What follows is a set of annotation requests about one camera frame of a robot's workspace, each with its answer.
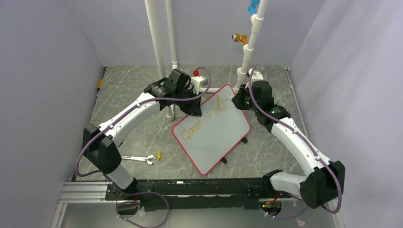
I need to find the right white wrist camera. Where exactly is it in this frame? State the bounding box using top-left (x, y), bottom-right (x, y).
top-left (247, 68), bottom-right (264, 83)

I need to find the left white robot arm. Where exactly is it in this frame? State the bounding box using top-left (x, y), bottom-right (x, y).
top-left (79, 69), bottom-right (202, 200)

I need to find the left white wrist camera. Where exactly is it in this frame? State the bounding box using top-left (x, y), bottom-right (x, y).
top-left (191, 70), bottom-right (209, 95)

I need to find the purple cable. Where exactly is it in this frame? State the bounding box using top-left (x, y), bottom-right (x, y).
top-left (75, 66), bottom-right (211, 228)
top-left (248, 64), bottom-right (343, 220)

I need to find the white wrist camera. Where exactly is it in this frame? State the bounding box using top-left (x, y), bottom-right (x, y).
top-left (191, 70), bottom-right (209, 95)
top-left (247, 68), bottom-right (264, 83)

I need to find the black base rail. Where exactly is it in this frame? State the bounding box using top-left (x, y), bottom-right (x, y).
top-left (105, 178), bottom-right (291, 211)

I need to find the red-framed whiteboard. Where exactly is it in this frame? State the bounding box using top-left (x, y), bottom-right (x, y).
top-left (172, 84), bottom-right (251, 175)

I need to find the silver open-end wrench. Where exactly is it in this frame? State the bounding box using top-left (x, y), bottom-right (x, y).
top-left (121, 155), bottom-right (156, 165)

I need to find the blue pipe fitting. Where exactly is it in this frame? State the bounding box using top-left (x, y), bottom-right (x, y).
top-left (247, 0), bottom-right (260, 15)

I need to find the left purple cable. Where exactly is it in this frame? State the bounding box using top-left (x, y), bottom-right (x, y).
top-left (75, 66), bottom-right (211, 228)

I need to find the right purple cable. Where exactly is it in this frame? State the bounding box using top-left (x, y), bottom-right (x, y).
top-left (248, 64), bottom-right (343, 220)

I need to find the white PVC pipe frame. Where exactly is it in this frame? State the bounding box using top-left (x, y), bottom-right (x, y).
top-left (144, 0), bottom-right (268, 122)

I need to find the orange nozzle fitting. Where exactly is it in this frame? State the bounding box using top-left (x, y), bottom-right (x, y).
top-left (231, 33), bottom-right (248, 45)

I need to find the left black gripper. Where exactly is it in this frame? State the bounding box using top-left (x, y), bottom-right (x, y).
top-left (174, 87), bottom-right (203, 117)

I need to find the orange wall clip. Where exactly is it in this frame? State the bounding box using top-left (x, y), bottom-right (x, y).
top-left (97, 78), bottom-right (103, 90)

